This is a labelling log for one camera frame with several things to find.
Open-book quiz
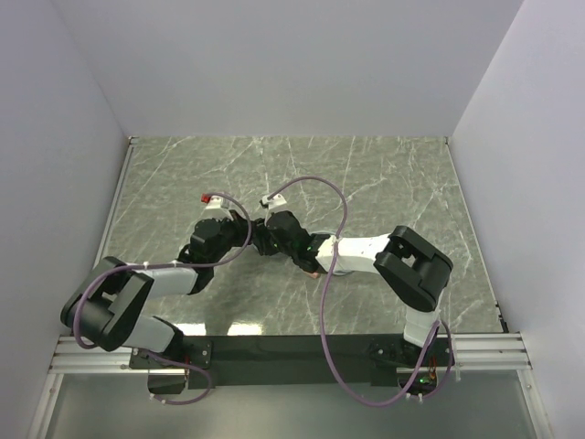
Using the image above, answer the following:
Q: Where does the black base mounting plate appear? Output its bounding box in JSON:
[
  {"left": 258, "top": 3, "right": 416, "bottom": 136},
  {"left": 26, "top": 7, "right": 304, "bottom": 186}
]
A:
[{"left": 127, "top": 333, "right": 458, "bottom": 390}]

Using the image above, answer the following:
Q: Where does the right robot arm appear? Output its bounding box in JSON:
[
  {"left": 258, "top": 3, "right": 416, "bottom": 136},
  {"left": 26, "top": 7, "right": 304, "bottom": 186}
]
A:
[{"left": 252, "top": 210, "right": 453, "bottom": 365}]

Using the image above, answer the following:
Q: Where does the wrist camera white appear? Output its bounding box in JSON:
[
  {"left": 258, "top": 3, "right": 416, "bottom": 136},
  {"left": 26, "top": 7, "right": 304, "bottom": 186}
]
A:
[
  {"left": 201, "top": 193, "right": 230, "bottom": 210},
  {"left": 260, "top": 193, "right": 288, "bottom": 213}
]

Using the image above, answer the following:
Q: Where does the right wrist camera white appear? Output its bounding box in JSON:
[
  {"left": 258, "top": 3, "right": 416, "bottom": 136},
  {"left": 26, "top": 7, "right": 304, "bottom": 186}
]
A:
[{"left": 260, "top": 193, "right": 288, "bottom": 213}]

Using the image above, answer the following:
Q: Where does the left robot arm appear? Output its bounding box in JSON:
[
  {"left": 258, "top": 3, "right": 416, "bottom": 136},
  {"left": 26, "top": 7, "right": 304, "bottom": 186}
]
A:
[{"left": 60, "top": 210, "right": 258, "bottom": 368}]

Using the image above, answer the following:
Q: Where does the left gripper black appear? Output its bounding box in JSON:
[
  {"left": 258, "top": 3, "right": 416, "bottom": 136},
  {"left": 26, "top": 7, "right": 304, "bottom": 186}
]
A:
[{"left": 209, "top": 209, "right": 261, "bottom": 266}]

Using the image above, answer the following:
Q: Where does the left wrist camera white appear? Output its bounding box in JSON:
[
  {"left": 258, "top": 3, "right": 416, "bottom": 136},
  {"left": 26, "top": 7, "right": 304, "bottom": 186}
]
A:
[{"left": 201, "top": 193, "right": 230, "bottom": 210}]

